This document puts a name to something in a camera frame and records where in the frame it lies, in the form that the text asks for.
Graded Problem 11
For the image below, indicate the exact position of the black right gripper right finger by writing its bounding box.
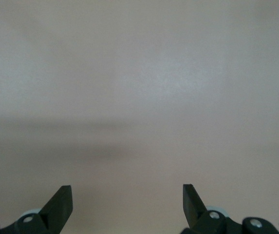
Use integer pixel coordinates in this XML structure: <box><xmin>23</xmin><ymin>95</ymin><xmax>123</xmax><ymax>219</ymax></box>
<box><xmin>182</xmin><ymin>183</ymin><xmax>228</xmax><ymax>234</ymax></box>

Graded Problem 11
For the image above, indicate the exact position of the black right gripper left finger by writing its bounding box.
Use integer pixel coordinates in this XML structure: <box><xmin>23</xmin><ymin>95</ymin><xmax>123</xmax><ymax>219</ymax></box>
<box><xmin>0</xmin><ymin>185</ymin><xmax>74</xmax><ymax>234</ymax></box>

